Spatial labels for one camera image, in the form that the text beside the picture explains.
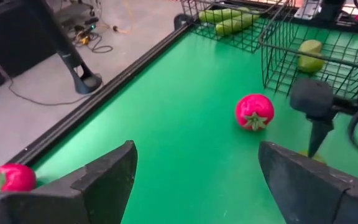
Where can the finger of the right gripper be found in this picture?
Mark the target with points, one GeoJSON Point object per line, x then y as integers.
{"type": "Point", "coordinates": [317, 132]}

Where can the black cabinet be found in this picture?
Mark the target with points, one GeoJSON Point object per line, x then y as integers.
{"type": "Point", "coordinates": [11, 37]}

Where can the silver mounting plate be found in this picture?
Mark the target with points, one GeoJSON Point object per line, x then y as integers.
{"type": "Point", "coordinates": [306, 11]}

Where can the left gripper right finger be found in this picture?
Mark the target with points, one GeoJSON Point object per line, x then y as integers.
{"type": "Point", "coordinates": [315, 199]}

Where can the black stand leg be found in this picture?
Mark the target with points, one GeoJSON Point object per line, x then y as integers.
{"type": "Point", "coordinates": [73, 62]}

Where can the red plastic tomato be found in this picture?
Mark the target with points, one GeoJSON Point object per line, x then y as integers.
{"type": "Point", "coordinates": [255, 109]}
{"type": "Point", "coordinates": [14, 178]}

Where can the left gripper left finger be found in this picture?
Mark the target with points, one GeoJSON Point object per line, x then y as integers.
{"type": "Point", "coordinates": [89, 202]}

